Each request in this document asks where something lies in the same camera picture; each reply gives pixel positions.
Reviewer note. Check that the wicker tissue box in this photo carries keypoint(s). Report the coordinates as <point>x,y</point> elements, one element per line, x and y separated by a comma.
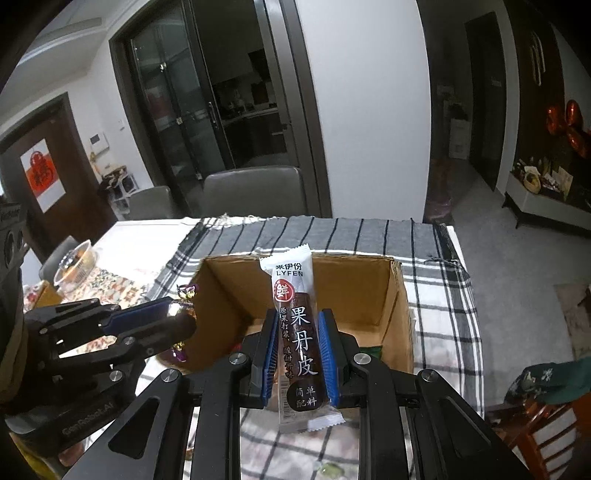
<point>45,295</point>

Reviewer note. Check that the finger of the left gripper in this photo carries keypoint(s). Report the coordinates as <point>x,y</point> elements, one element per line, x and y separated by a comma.
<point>137,316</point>
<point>138,343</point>

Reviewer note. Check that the brown cardboard box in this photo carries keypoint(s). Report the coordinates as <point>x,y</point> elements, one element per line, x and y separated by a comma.
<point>366,295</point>

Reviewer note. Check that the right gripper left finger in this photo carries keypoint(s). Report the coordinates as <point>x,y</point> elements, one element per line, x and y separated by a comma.
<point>187,426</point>

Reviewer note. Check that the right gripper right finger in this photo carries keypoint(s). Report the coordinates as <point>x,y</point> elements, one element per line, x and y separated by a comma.
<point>412,426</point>

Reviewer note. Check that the red balloons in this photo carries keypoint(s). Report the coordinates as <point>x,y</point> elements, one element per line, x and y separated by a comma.
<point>569,121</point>

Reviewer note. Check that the white box in hallway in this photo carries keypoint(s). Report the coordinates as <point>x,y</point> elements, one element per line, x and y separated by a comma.
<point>460,136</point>

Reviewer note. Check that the red fu door poster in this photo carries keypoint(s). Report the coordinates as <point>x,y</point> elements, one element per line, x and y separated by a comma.
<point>42,175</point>

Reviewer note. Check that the shiny candies cluster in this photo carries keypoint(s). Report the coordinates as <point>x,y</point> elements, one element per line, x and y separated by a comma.
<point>183,307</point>

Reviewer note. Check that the glass sliding door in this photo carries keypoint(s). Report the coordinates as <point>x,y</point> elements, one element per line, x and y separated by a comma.
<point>220,88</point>

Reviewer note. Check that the white wall intercom panel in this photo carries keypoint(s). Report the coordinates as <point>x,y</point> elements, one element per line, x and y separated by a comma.
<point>98,143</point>

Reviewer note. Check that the white tv cabinet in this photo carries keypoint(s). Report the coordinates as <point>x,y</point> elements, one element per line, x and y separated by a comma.
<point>543,211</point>

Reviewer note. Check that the patterned floral table mat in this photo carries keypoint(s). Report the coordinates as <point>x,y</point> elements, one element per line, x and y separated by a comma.
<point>101,285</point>

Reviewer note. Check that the black white checked tablecloth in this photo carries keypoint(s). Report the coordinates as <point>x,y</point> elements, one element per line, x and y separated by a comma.
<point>439,293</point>

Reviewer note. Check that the brown haw roll stick packet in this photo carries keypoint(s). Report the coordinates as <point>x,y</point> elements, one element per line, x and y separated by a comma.
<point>301,394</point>

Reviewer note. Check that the grey dining chair right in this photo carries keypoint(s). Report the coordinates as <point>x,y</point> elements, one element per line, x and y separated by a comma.
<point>264,191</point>

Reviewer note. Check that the clear fruit bowl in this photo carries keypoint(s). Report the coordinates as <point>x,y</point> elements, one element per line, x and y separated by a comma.
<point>75,267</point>

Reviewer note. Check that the dark green snack packet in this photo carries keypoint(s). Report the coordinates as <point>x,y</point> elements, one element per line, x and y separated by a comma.
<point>375,351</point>

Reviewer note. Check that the grey dining chair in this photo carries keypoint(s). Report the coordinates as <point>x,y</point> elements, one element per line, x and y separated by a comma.
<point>152,204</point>
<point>264,191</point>

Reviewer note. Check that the grey dining chair left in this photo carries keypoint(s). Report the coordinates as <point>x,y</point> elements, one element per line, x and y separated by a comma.
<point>152,204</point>

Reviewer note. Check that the small white shelf rack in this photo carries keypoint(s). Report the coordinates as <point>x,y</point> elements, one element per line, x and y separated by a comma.
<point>117,186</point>

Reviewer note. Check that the green cloth on chair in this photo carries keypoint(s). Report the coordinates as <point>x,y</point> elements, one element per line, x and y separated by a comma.
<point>551,383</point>

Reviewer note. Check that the small green wrapped candy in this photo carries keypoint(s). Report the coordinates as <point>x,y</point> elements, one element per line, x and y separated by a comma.
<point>328,470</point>

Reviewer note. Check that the red wooden chair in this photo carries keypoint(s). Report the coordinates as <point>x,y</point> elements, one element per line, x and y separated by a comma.
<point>553,441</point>

